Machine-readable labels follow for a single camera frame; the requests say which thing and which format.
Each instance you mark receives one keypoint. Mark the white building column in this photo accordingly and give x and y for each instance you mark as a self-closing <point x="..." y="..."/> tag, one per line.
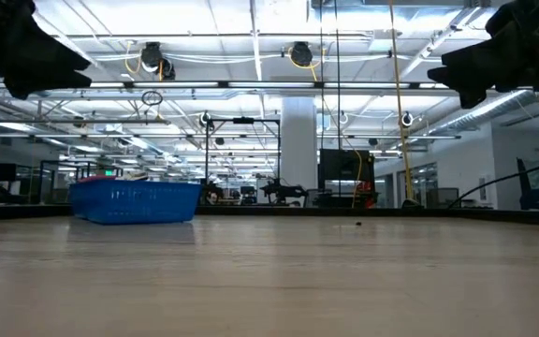
<point x="299" y="140"/>

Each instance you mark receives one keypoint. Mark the black background robot arm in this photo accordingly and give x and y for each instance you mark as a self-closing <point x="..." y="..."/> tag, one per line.
<point x="281" y="190"/>
<point x="211" y="192"/>

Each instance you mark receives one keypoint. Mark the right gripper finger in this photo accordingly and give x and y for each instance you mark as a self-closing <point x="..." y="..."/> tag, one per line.
<point x="471" y="99"/>
<point x="466" y="68"/>

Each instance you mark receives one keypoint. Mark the wall poster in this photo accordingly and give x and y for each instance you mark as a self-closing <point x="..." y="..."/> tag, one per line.
<point x="483" y="188"/>

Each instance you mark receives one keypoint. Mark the blue plastic basket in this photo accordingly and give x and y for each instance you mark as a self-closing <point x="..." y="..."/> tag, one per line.
<point x="134" y="201"/>

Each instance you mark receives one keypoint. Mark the black metal table frame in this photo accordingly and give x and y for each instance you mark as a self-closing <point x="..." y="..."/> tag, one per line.
<point x="17" y="211"/>

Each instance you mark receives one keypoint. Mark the black open frame stand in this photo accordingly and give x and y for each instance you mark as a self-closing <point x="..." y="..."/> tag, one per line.
<point x="63" y="162"/>

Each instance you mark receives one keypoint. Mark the silver ventilation duct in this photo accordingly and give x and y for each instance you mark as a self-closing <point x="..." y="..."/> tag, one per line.
<point x="485" y="112"/>

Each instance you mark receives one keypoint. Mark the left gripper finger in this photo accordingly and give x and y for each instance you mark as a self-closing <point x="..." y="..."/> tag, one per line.
<point x="49" y="54"/>
<point x="45" y="84"/>

